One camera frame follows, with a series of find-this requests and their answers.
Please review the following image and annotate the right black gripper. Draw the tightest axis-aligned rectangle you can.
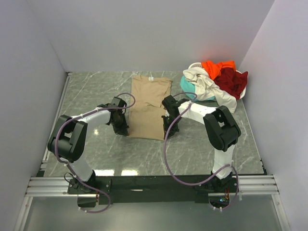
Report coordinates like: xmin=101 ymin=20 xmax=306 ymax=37
xmin=162 ymin=115 xmax=181 ymax=140

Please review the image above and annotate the beige polo shirt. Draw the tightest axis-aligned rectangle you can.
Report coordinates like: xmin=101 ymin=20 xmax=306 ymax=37
xmin=128 ymin=74 xmax=172 ymax=141

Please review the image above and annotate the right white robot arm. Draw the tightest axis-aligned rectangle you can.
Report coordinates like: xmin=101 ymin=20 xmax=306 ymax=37
xmin=162 ymin=95 xmax=241 ymax=192

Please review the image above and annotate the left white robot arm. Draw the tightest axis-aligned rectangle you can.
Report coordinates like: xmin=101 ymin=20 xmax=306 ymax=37
xmin=47 ymin=97 xmax=128 ymax=193

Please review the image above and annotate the teal shirt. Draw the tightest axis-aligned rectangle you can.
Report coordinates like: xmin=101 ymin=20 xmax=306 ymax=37
xmin=180 ymin=76 xmax=216 ymax=101

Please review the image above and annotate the white shirt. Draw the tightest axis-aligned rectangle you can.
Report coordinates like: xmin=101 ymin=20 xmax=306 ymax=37
xmin=183 ymin=67 xmax=237 ymax=113

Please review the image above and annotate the white laundry basket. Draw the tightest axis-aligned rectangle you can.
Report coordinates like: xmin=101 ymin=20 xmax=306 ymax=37
xmin=188 ymin=62 xmax=246 ymax=99

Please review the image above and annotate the orange shirt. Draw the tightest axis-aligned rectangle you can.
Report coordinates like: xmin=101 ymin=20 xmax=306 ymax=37
xmin=201 ymin=60 xmax=236 ymax=80

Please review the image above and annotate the dark red shirt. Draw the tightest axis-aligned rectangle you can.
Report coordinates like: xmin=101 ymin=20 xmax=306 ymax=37
xmin=214 ymin=68 xmax=248 ymax=100

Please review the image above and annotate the black base beam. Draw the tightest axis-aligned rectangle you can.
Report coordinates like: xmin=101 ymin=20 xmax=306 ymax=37
xmin=67 ymin=176 xmax=237 ymax=207

